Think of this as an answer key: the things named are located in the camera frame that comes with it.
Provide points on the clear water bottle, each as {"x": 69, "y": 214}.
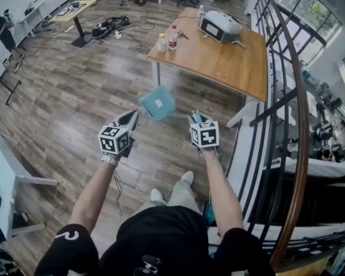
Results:
{"x": 201, "y": 11}

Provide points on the black bin teal contents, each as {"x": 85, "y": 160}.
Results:
{"x": 210, "y": 216}

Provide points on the person's black t-shirt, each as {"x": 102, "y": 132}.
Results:
{"x": 161, "y": 237}

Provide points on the person's left white shoe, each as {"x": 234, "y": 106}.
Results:
{"x": 156, "y": 195}

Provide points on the long white power strip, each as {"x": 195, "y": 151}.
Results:
{"x": 69, "y": 29}

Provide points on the eyeglasses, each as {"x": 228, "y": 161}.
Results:
{"x": 149, "y": 262}

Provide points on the wooden table white legs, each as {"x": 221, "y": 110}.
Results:
{"x": 218, "y": 65}

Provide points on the teal dustpan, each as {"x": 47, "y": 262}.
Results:
{"x": 156, "y": 103}

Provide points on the short white power strip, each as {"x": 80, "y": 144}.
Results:
{"x": 118, "y": 34}

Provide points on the person's left forearm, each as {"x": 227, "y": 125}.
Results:
{"x": 92, "y": 197}

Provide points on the large white table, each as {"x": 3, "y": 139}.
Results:
{"x": 5, "y": 165}

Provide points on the black railing wooden handrail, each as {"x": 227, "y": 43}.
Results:
{"x": 304, "y": 131}

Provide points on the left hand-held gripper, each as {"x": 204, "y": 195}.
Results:
{"x": 113, "y": 141}

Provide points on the person's right white shoe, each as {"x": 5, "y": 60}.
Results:
{"x": 187, "y": 177}

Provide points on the black rack stand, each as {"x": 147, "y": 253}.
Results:
{"x": 13, "y": 92}

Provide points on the white grey tabletop appliance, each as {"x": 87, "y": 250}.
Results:
{"x": 221, "y": 24}

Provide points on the person's white shoe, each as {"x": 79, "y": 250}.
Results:
{"x": 156, "y": 195}
{"x": 187, "y": 177}

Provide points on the small tool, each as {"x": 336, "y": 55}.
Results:
{"x": 183, "y": 34}

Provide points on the white wrist band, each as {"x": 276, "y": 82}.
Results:
{"x": 110, "y": 160}

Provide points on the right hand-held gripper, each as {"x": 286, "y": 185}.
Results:
{"x": 205, "y": 135}

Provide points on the person's light trousers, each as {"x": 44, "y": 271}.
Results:
{"x": 181, "y": 197}

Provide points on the yellow cap bottle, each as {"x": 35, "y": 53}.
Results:
{"x": 161, "y": 44}

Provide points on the person's right forearm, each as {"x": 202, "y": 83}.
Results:
{"x": 222, "y": 191}

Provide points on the yellow top pedestal table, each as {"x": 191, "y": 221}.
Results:
{"x": 72, "y": 10}

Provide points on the small white desk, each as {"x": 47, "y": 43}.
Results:
{"x": 31, "y": 10}

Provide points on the red label bottle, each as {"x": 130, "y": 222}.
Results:
{"x": 173, "y": 40}

